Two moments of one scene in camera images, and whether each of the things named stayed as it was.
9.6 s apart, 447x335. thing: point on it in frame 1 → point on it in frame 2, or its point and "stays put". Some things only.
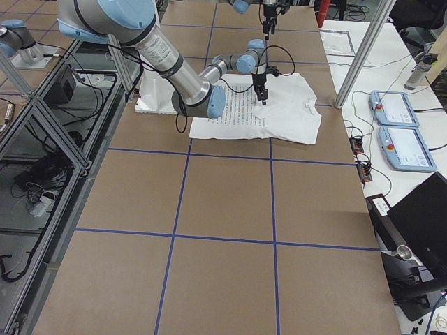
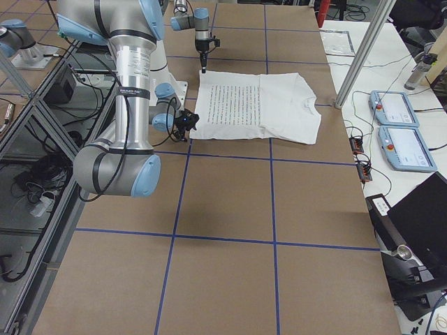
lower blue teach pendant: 406,149 stays put
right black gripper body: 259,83 → 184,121
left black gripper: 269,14 → 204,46
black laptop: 422,218 stays put
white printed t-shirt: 289,113 stays put
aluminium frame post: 368,47 stays put
